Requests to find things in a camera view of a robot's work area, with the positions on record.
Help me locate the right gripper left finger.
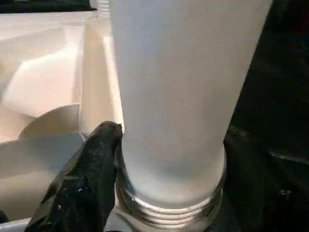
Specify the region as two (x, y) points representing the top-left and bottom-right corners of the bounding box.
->
(24, 120), (124, 232)

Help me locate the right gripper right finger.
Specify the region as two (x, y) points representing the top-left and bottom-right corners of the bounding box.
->
(222, 127), (309, 232)

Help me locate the white plastic table top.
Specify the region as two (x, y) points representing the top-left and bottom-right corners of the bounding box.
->
(0, 11), (127, 232)

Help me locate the white plastic table leg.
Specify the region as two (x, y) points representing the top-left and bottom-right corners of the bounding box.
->
(109, 0), (274, 231)
(96, 0), (111, 19)

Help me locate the black shiny mat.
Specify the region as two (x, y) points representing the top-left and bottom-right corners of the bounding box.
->
(0, 0), (309, 232)

